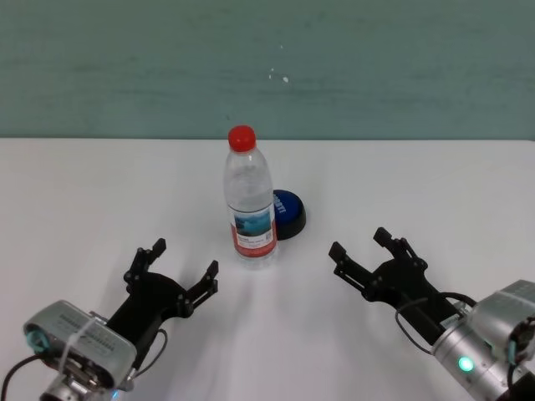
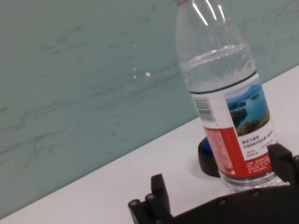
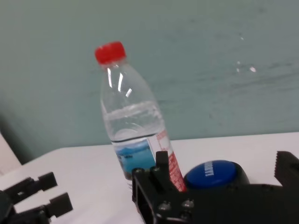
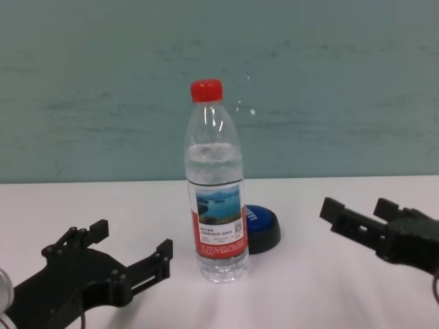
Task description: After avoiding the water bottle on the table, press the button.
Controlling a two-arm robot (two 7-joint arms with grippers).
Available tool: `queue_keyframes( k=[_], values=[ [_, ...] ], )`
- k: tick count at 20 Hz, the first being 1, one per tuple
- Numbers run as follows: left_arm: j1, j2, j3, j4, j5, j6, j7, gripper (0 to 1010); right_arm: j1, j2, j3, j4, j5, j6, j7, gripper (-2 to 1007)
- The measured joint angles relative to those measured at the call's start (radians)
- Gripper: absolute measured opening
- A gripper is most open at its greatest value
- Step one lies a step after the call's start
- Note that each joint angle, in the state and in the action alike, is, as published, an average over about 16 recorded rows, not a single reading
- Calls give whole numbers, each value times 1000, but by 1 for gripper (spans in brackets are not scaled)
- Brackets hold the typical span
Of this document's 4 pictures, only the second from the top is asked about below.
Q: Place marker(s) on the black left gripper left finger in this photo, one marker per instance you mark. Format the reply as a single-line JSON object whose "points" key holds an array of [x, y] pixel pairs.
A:
{"points": [[158, 198]]}

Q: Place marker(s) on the clear water bottle red cap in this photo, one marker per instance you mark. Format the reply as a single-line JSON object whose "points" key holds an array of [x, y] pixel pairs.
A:
{"points": [[222, 105]]}

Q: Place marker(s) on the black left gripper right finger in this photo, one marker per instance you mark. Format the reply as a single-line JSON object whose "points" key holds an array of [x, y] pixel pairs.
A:
{"points": [[283, 164]]}

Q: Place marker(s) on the blue round lid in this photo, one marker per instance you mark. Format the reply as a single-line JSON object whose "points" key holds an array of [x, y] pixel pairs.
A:
{"points": [[206, 161]]}

